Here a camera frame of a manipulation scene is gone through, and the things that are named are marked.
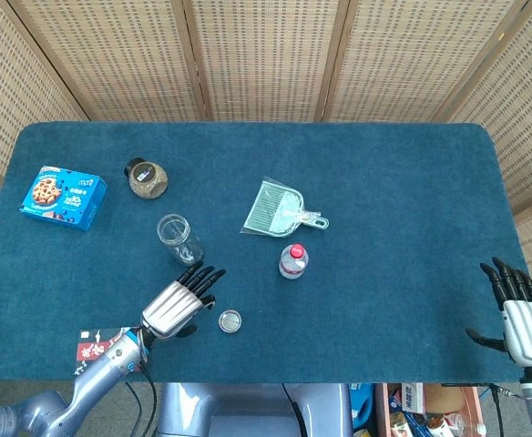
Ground clear glass jar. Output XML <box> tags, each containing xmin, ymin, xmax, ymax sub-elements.
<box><xmin>156</xmin><ymin>213</ymin><xmax>205</xmax><ymax>269</ymax></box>

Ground grey-blue robot torso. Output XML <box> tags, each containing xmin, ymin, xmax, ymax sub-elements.
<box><xmin>155</xmin><ymin>381</ymin><xmax>354</xmax><ymax>437</ymax></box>

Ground green plastic dustpan in bag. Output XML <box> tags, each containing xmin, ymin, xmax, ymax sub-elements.
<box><xmin>240</xmin><ymin>176</ymin><xmax>330</xmax><ymax>239</ymax></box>

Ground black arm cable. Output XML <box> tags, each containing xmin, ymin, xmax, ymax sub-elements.
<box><xmin>487</xmin><ymin>384</ymin><xmax>522</xmax><ymax>437</ymax></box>
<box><xmin>137</xmin><ymin>361</ymin><xmax>159</xmax><ymax>437</ymax></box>

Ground red black printed booklet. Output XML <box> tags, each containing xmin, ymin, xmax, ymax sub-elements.
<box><xmin>72</xmin><ymin>326</ymin><xmax>148</xmax><ymax>377</ymax></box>

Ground round metal strainer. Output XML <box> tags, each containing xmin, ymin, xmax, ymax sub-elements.
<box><xmin>217</xmin><ymin>309</ymin><xmax>243</xmax><ymax>334</ymax></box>

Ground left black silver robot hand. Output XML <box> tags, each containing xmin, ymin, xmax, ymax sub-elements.
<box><xmin>138</xmin><ymin>260</ymin><xmax>227</xmax><ymax>341</ymax></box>

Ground woven bamboo screen panel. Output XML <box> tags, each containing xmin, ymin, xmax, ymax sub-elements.
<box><xmin>0</xmin><ymin>0</ymin><xmax>89</xmax><ymax>183</ymax></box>
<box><xmin>183</xmin><ymin>0</ymin><xmax>352</xmax><ymax>123</ymax></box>
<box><xmin>8</xmin><ymin>0</ymin><xmax>212</xmax><ymax>123</ymax></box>
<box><xmin>445</xmin><ymin>0</ymin><xmax>532</xmax><ymax>320</ymax></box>
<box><xmin>324</xmin><ymin>0</ymin><xmax>532</xmax><ymax>123</ymax></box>

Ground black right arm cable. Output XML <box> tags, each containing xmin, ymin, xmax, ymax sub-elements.
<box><xmin>487</xmin><ymin>384</ymin><xmax>522</xmax><ymax>437</ymax></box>

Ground dark floor cable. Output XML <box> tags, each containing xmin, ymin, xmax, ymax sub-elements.
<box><xmin>124</xmin><ymin>381</ymin><xmax>143</xmax><ymax>418</ymax></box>

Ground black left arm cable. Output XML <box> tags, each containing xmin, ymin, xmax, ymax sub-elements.
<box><xmin>137</xmin><ymin>361</ymin><xmax>159</xmax><ymax>437</ymax></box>

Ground pink box of packages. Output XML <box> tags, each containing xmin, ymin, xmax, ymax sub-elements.
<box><xmin>374</xmin><ymin>382</ymin><xmax>486</xmax><ymax>437</ymax></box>

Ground blue cookie box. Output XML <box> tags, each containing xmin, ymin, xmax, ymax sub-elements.
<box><xmin>18</xmin><ymin>164</ymin><xmax>108</xmax><ymax>232</ymax></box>

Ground small cola bottle red cap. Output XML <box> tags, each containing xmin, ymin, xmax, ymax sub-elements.
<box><xmin>278</xmin><ymin>243</ymin><xmax>310</xmax><ymax>280</ymax></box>

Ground blue plastic package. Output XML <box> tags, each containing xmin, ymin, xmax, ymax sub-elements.
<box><xmin>350</xmin><ymin>382</ymin><xmax>376</xmax><ymax>432</ymax></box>

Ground blue carpet table cloth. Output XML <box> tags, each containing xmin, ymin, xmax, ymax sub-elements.
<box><xmin>0</xmin><ymin>121</ymin><xmax>532</xmax><ymax>384</ymax></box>

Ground round glass jar black lid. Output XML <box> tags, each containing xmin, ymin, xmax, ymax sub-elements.
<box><xmin>122</xmin><ymin>157</ymin><xmax>169</xmax><ymax>200</ymax></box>

